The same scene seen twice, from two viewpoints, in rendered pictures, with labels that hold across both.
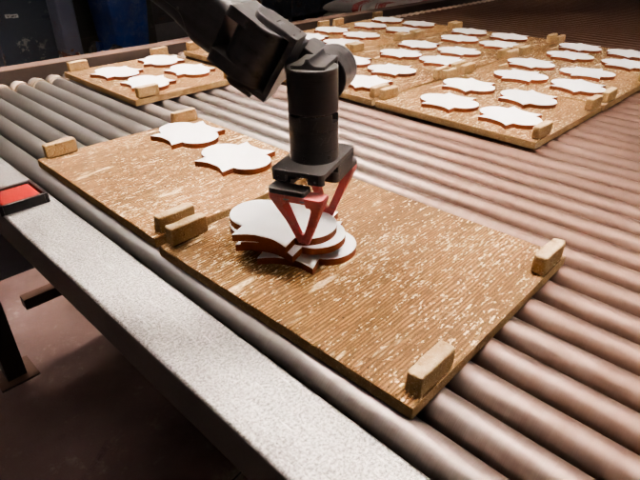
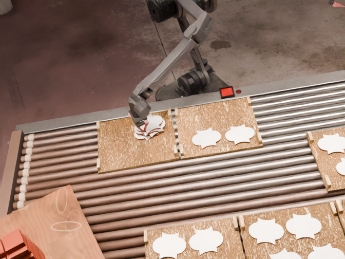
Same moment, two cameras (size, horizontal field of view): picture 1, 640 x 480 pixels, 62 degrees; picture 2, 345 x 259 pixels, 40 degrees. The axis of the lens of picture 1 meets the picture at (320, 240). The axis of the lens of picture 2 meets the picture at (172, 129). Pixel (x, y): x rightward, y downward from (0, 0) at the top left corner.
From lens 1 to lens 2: 265 cm
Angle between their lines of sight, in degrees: 94
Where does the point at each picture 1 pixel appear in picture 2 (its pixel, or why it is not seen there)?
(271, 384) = (120, 114)
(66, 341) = not seen: outside the picture
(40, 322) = not seen: outside the picture
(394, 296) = (117, 135)
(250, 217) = (154, 117)
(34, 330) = not seen: outside the picture
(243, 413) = (119, 109)
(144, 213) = (189, 110)
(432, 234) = (128, 155)
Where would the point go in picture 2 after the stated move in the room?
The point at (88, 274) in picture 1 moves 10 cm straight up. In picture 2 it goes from (175, 100) to (173, 87)
